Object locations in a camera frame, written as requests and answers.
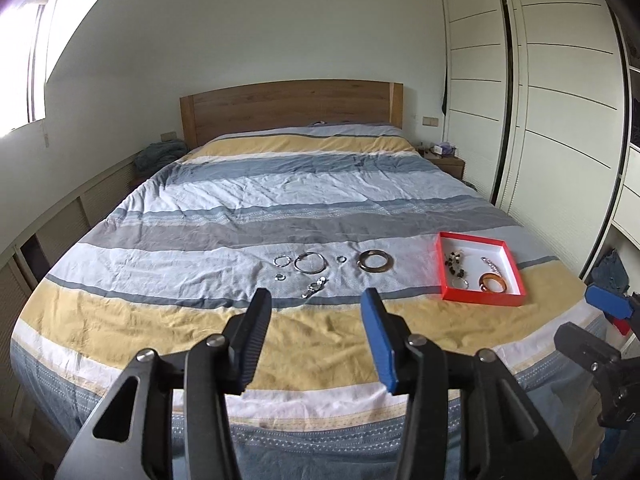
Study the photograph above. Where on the striped duvet bed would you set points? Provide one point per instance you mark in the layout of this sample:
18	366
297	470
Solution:
280	200

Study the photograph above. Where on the brown bangle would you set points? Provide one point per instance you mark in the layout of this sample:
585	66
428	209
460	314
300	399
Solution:
376	261

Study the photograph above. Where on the wooden nightstand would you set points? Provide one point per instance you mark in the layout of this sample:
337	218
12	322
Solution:
447	161

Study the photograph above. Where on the low white wall cabinet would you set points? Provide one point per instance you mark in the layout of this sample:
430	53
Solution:
55	220

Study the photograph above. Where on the wooden headboard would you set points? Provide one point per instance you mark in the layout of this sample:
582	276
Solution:
285	105

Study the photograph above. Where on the blue-grey crumpled cloth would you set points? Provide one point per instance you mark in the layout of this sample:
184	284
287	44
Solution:
157	154

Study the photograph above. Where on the white sliding wardrobe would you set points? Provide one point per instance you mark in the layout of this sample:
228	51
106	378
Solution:
545	110

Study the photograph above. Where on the window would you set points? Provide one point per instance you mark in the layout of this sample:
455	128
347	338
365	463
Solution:
30	50

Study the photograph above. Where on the large silver hoop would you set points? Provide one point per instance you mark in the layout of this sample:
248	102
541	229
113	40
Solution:
310	263

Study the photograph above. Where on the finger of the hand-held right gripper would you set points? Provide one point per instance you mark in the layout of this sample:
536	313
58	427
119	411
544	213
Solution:
606	301
582	342

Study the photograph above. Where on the folded blue jeans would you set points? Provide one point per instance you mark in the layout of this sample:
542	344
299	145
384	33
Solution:
611	267

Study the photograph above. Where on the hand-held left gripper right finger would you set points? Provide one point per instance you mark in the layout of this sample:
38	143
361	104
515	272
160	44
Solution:
376	332

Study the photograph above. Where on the thin silver hoop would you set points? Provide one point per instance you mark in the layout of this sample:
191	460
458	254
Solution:
461	283

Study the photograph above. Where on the orange bangle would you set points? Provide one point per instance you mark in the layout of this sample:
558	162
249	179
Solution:
492	282

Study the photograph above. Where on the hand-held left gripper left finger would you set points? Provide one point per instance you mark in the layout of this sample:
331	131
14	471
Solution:
256	327

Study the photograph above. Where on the red jewelry box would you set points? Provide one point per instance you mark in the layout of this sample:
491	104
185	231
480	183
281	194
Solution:
481	267

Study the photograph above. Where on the red cloth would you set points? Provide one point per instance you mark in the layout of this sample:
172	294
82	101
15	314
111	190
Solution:
621	326

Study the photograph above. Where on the small box with purple print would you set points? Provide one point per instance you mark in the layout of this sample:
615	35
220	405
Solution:
443	149

